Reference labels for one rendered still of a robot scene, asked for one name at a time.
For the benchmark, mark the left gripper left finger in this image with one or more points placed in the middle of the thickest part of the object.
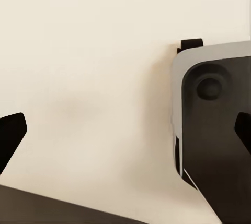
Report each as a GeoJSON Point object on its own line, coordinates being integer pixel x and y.
{"type": "Point", "coordinates": [12, 130]}

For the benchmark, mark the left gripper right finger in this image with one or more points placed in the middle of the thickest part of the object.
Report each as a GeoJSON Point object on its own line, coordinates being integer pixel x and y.
{"type": "Point", "coordinates": [243, 129]}

